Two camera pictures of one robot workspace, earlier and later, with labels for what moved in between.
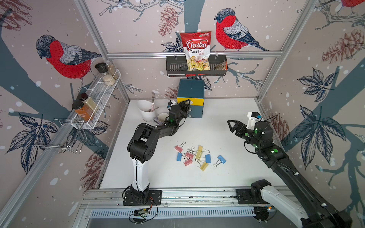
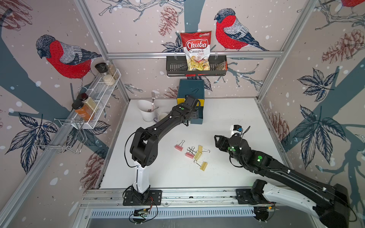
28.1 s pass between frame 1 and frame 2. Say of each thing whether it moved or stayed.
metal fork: stayed
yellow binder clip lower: stayed
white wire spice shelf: stayed
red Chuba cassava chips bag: stayed
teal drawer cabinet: moved
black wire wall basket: stayed
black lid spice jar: stayed
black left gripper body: moved
